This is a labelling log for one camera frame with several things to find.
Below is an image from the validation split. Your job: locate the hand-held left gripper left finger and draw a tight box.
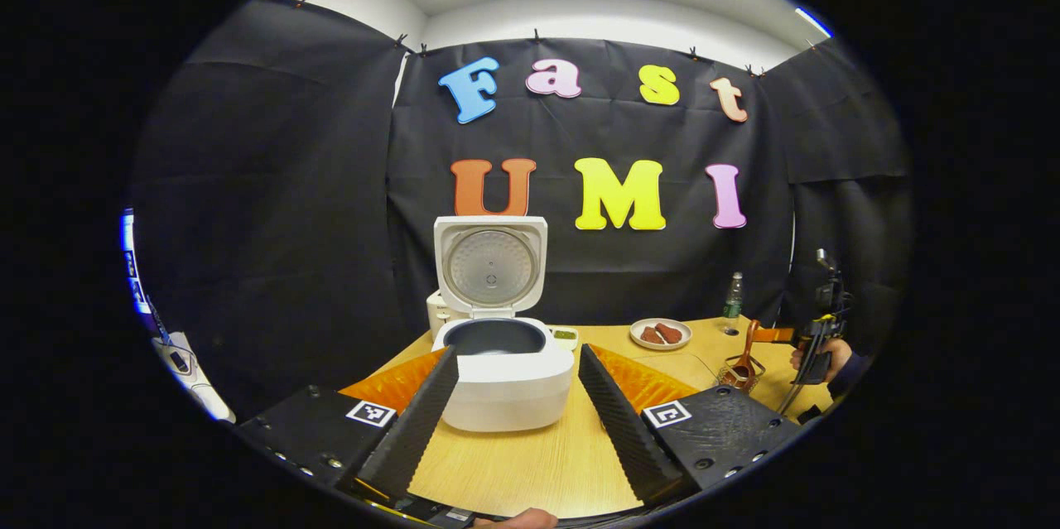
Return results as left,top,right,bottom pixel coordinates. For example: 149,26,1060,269
236,345,460,505

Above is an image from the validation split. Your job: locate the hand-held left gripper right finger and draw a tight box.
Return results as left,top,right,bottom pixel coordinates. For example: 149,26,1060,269
577,343,808,507

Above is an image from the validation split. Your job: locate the brown wooden spoon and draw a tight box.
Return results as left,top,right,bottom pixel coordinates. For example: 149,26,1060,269
733,319,767,385

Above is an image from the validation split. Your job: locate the white rice cooker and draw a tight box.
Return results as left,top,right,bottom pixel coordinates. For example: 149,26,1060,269
431,214,576,433

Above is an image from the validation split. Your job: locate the white round plate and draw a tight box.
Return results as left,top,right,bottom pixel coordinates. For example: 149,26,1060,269
629,318,693,351

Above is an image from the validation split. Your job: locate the white toaster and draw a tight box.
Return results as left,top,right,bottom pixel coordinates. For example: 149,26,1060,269
426,289,453,341

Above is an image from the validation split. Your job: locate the white plastic device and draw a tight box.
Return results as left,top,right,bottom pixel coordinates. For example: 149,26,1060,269
153,330,237,424

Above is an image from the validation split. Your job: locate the black backdrop cloth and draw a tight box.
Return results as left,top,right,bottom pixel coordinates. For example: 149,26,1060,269
128,0,912,424

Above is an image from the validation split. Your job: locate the small ceiling light panel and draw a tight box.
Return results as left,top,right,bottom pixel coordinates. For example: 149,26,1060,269
795,7,834,40

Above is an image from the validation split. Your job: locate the lit blue screen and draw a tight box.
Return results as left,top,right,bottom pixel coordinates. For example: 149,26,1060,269
120,210,155,315

